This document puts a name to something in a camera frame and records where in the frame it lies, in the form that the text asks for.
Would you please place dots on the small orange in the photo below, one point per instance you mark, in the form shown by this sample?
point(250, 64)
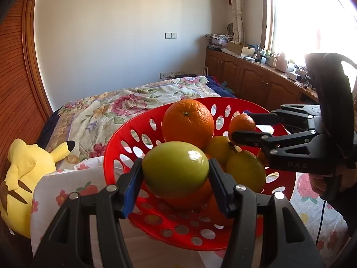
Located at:
point(241, 124)

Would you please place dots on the yellow plush toy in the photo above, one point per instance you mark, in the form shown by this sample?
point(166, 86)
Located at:
point(22, 173)

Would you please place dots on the cardboard box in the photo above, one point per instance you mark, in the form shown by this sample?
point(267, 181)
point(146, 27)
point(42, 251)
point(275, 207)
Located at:
point(239, 48)

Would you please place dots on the patterned curtain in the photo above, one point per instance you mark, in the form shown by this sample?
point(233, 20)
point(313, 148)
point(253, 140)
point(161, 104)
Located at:
point(237, 11)

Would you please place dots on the wooden cabinet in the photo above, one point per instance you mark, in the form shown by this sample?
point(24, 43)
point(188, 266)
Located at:
point(251, 75)

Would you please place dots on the navy blue bed sheet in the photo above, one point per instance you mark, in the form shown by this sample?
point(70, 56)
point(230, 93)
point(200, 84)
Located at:
point(220, 88)

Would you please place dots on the large orange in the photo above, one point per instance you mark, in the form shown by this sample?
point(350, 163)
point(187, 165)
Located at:
point(187, 122)

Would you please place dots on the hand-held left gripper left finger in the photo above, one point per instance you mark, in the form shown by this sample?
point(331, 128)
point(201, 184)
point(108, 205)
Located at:
point(131, 192)

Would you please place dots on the window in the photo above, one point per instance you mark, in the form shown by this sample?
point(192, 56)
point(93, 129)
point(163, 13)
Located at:
point(301, 19)

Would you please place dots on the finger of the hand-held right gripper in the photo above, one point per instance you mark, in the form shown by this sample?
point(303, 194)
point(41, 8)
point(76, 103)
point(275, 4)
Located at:
point(265, 118)
point(251, 138)

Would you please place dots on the yellow round fruit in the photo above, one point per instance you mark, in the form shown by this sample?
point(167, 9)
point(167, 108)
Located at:
point(219, 150)

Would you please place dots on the red perforated plastic basket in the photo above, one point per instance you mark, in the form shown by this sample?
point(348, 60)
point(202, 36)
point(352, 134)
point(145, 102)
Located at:
point(111, 159)

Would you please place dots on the pink bottle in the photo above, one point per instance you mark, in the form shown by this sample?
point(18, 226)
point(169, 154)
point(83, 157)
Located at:
point(281, 61)

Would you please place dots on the white wall outlet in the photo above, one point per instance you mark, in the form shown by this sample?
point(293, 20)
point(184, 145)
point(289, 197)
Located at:
point(170, 74)

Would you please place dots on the yellow-green round fruit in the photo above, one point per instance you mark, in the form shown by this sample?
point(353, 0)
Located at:
point(173, 170)
point(245, 173)

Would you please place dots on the wooden wardrobe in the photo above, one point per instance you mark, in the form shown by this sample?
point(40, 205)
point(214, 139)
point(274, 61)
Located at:
point(16, 75)

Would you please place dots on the white flower-print cloth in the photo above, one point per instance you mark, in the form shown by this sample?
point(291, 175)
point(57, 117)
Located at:
point(55, 184)

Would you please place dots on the white wall switch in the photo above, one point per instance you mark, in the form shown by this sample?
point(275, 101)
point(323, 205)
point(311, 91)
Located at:
point(170, 35)

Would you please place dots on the person's right hand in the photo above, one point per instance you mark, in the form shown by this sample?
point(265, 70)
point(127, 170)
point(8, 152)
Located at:
point(317, 185)

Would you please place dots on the floral blanket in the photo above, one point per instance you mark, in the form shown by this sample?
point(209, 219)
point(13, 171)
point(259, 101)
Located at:
point(125, 103)

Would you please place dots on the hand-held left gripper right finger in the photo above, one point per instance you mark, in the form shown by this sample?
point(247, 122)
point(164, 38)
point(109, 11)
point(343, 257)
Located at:
point(220, 189)

